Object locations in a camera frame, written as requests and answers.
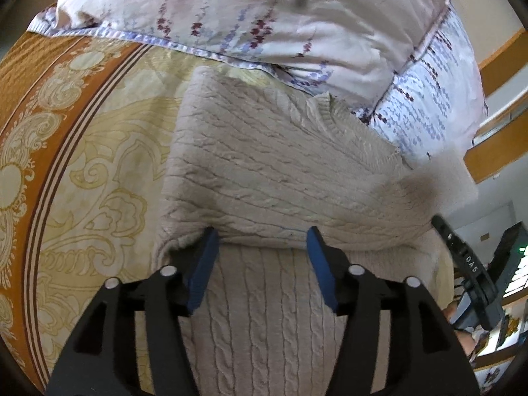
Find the wooden headboard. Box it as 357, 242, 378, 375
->
464, 29, 528, 184

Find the person's right hand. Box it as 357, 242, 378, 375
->
443, 300, 477, 356

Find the cream cable-knit sweater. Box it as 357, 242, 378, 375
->
152, 66, 454, 396

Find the blue floral pillow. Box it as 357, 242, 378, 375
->
350, 6, 489, 166

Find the black device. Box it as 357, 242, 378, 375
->
489, 222, 528, 298

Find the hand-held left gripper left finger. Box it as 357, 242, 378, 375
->
45, 227, 220, 396

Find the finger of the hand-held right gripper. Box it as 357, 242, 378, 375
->
431, 214, 459, 249

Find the pink floral pillow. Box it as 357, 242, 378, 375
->
55, 0, 452, 110

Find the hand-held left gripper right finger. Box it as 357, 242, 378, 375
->
306, 226, 481, 396

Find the yellow orange patterned bedspread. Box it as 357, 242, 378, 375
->
0, 31, 454, 392

